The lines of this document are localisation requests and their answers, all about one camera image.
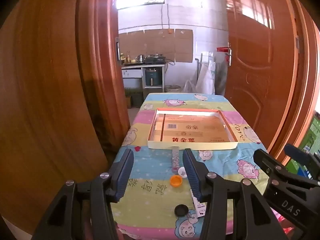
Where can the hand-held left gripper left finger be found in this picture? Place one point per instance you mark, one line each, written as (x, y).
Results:
(125, 172)

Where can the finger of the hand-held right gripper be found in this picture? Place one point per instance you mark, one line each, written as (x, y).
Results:
(297, 152)
(265, 158)

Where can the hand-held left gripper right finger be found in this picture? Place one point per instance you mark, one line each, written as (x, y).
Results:
(191, 172)

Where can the translucent white bottle cap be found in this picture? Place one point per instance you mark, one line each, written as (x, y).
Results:
(182, 173)

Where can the yellow-orange bottle cap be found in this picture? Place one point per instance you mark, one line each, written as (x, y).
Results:
(175, 180)

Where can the white cartoon patterned box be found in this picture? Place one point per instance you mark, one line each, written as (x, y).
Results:
(200, 208)

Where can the black bottle cap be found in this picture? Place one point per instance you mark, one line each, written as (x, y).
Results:
(181, 210)

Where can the shallow cardboard tray orange rim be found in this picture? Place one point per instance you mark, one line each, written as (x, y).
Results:
(195, 130)

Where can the green printed carton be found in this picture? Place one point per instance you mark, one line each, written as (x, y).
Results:
(310, 135)

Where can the box of green onions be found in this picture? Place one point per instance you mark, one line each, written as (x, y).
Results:
(128, 100)

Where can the brown wooden door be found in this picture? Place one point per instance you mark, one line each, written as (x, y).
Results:
(255, 80)

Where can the clear plastic bag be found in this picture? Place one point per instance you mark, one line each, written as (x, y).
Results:
(189, 87)

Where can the white round basin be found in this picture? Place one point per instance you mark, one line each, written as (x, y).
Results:
(173, 88)

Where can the white woven sack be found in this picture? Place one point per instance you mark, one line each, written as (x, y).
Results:
(206, 80)

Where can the white kitchen cabinet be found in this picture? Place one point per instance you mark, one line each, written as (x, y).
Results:
(131, 73)

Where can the green air fryer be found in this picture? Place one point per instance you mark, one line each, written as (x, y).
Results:
(153, 77)

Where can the metal pipe rack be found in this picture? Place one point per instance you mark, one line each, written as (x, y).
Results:
(198, 67)

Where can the metal door hinge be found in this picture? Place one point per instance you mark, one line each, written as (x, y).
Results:
(297, 44)

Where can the metal kettle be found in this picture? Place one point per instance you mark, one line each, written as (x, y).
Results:
(140, 58)

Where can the black gas stove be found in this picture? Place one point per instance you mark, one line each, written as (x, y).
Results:
(155, 59)

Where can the red paper strip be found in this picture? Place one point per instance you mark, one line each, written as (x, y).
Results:
(222, 49)

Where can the brown wooden door frame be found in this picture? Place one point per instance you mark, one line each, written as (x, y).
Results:
(100, 55)

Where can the cardboard sheet on wall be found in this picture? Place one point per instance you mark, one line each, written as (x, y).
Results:
(155, 42)

